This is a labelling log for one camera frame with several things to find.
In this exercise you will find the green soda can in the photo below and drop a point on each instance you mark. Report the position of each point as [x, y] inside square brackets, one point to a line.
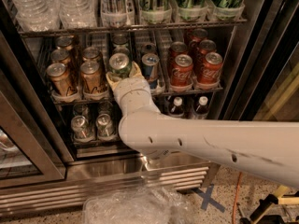
[120, 66]
[123, 50]
[120, 41]

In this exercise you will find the gold can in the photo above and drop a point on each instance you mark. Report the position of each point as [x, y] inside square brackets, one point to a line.
[92, 76]
[92, 54]
[62, 56]
[61, 79]
[65, 42]

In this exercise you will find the middle left gold can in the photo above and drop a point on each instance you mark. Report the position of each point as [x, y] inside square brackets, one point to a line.
[62, 56]

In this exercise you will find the middle right red cola can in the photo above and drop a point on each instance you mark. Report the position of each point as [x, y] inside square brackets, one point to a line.
[202, 49]

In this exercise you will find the front blue energy can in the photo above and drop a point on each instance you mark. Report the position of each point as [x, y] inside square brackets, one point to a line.
[150, 63]

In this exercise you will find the stainless steel fridge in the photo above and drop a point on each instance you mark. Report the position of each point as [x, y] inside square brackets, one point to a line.
[61, 172]

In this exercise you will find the top shelf green can right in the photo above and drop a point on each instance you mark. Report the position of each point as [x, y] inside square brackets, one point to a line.
[224, 10]

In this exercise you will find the shelf green can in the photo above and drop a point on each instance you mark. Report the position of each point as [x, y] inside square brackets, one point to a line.
[155, 11]
[191, 10]
[224, 10]

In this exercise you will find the left clear water bottle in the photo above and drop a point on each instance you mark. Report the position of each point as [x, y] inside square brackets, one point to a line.
[37, 15]

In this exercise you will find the white-capped bottle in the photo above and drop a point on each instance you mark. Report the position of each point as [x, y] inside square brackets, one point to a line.
[175, 109]
[199, 108]

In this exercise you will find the back left gold can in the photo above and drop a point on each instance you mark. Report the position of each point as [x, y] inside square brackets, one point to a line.
[65, 42]

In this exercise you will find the left white-capped bottle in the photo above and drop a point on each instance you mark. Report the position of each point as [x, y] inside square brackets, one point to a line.
[175, 109]

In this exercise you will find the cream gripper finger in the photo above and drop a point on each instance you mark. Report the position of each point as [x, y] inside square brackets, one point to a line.
[112, 80]
[135, 70]

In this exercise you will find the back right red cola can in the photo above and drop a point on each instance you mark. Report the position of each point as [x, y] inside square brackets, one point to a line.
[195, 35]

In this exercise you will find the top shelf plaid can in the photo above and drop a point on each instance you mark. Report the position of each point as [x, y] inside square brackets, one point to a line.
[114, 13]

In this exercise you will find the yellow black stand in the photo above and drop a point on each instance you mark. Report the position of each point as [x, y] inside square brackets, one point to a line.
[279, 197]

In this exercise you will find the red cola can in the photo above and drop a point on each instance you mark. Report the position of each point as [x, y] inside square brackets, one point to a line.
[175, 49]
[181, 70]
[202, 49]
[195, 35]
[210, 68]

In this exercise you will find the right white-capped bottle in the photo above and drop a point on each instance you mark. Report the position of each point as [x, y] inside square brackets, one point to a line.
[199, 108]

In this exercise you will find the top shelf green can left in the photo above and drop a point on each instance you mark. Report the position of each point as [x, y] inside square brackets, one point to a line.
[155, 11]

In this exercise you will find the clear water bottle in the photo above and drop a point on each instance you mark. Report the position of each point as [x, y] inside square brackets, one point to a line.
[77, 14]
[37, 15]

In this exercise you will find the right clear water bottle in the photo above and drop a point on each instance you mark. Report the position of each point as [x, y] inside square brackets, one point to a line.
[77, 14]

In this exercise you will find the front left gold can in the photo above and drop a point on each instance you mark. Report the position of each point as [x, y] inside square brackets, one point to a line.
[61, 79]

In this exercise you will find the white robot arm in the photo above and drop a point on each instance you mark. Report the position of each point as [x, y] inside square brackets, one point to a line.
[267, 149]

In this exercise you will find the top shelf green can middle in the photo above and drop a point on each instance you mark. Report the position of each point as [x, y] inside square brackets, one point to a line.
[191, 10]

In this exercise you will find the back dark energy can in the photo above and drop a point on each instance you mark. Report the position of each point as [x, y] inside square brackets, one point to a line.
[148, 48]

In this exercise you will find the open fridge glass door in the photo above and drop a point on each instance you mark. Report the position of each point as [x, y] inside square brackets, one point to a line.
[261, 71]

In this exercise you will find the front right red cola can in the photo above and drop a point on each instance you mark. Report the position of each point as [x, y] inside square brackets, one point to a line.
[210, 68]

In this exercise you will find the silver can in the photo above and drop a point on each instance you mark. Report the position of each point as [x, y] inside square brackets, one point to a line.
[105, 107]
[81, 128]
[105, 127]
[82, 110]

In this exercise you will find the clear plastic bin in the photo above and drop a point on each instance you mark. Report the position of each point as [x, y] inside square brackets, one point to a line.
[139, 206]

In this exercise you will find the front left silver can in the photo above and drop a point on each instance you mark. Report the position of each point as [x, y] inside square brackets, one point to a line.
[81, 128]

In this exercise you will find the back left silver can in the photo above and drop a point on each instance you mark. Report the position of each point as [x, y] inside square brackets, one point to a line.
[82, 110]

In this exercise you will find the front left red cola can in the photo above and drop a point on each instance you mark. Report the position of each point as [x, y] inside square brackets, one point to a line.
[181, 70]

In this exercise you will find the back left red cola can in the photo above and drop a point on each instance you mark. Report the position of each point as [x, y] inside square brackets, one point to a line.
[175, 49]

